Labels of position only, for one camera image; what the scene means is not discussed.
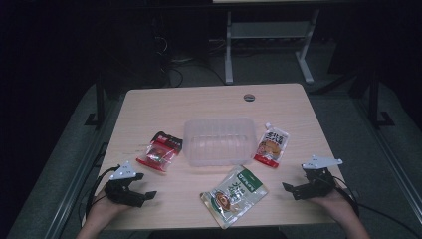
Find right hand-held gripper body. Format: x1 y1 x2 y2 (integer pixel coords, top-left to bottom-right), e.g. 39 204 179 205
298 154 343 200

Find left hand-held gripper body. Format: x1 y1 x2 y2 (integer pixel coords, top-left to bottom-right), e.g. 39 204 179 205
104 161 147 208

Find red snack packet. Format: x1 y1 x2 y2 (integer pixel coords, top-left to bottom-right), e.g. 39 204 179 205
135 130 184 173

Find orange and white snack packet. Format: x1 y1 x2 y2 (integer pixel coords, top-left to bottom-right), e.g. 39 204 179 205
253 122 291 169

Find green and white snack packet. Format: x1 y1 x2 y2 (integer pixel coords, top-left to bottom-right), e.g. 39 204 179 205
199 164 269 230

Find clear plastic container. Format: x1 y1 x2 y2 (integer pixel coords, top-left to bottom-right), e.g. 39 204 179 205
182 117 259 167

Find person's left hand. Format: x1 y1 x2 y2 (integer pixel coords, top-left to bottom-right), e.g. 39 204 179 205
90 192 133 221

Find person's right hand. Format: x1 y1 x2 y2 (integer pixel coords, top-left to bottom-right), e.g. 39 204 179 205
315 187 354 219

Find black metal stand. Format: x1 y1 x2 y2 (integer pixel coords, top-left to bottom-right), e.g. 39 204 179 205
84 71 107 129
367 64 396 129

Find dark computer tower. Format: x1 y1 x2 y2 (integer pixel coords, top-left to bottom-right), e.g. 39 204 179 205
107 0 168 91

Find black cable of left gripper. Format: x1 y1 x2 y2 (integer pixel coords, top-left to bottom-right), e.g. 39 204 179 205
85 163 121 222

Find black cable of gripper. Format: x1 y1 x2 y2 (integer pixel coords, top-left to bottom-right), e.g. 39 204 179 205
332 174 422 239
85 163 121 222

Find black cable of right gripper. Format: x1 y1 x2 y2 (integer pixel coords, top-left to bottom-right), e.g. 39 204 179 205
332 174 422 239

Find black floor cables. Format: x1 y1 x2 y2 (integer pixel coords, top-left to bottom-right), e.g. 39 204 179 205
158 33 227 88

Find white metal desk frame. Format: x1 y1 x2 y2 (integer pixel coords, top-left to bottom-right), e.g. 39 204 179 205
212 0 321 86

